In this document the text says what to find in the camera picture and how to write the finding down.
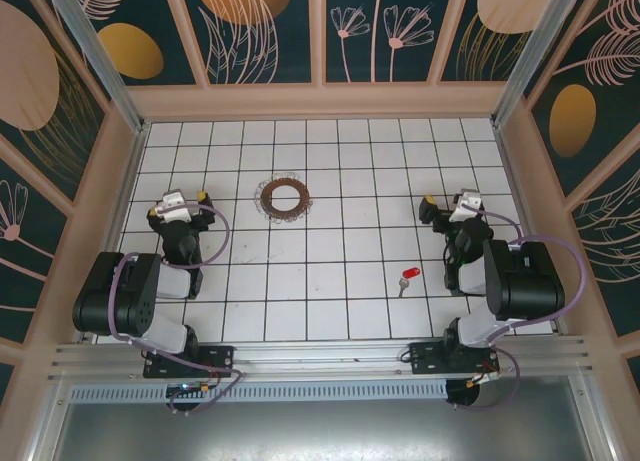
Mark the key with red tag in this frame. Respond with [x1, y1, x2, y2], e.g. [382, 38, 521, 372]
[397, 265, 422, 299]

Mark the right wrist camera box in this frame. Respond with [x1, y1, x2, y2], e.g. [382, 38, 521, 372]
[449, 189, 485, 223]

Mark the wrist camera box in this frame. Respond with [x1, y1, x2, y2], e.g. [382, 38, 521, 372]
[449, 189, 485, 223]
[154, 189, 194, 220]

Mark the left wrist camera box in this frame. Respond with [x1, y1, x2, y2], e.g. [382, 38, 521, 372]
[154, 189, 194, 220]

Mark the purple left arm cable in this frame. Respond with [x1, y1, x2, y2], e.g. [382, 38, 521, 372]
[107, 204, 246, 415]

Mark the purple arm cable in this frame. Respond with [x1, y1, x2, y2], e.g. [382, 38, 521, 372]
[452, 204, 589, 412]
[107, 204, 246, 415]

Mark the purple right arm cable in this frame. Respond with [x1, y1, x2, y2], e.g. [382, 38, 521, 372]
[452, 204, 589, 412]

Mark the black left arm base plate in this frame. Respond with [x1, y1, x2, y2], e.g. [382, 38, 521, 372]
[143, 344, 236, 380]

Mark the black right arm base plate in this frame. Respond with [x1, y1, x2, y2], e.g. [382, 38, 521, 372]
[408, 341, 501, 377]

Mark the small circuit board with wires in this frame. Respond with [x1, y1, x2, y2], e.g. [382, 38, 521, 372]
[167, 378, 216, 398]
[467, 369, 502, 388]

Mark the aluminium frame post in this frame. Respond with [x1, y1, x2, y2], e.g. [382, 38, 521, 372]
[582, 375, 624, 461]
[27, 380, 71, 461]
[39, 0, 151, 135]
[489, 0, 599, 130]

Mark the aluminium mounting rail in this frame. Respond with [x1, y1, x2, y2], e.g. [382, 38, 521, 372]
[47, 334, 596, 382]

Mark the slotted grey cable duct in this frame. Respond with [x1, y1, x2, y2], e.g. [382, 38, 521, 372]
[69, 379, 450, 403]

